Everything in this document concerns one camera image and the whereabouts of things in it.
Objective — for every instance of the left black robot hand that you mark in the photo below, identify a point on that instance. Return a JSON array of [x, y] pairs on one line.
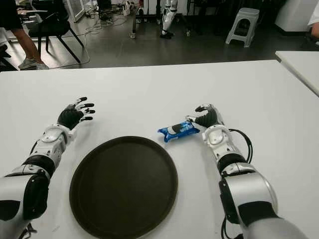
[[69, 117]]

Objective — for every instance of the black wheeled metal frame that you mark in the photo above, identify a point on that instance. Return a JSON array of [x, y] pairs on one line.
[[133, 22]]

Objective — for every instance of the white plastic stool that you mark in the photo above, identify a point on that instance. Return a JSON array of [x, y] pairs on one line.
[[246, 12]]

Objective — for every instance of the white side table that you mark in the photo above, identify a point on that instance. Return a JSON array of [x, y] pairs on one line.
[[301, 64]]

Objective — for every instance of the white slotted crate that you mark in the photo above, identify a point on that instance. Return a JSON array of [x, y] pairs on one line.
[[126, 10]]

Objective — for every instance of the blue Oreo cookie package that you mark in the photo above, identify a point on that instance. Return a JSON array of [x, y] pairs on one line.
[[174, 130]]

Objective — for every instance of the white cabinet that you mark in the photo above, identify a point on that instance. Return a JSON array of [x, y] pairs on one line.
[[294, 15]]

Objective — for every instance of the round dark brown tray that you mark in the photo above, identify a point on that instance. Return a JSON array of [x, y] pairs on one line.
[[123, 186]]

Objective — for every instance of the person in black shorts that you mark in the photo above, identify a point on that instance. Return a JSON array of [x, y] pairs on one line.
[[27, 47]]

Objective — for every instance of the white framed panel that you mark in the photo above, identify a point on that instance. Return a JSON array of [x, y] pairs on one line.
[[74, 18]]

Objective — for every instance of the black chair frame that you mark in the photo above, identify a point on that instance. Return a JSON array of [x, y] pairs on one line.
[[3, 56]]

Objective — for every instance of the white humanoid robot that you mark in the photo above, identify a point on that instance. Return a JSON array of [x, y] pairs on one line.
[[166, 20]]

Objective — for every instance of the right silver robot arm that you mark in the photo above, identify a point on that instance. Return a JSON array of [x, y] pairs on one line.
[[249, 194]]

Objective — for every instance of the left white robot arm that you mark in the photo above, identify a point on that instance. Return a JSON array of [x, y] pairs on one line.
[[17, 191]]

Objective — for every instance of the seated person in white shirt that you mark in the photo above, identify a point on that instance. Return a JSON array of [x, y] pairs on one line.
[[314, 25]]

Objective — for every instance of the black chair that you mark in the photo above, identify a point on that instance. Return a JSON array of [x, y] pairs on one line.
[[49, 27]]

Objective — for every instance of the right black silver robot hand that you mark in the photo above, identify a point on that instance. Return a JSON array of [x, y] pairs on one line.
[[210, 117]]

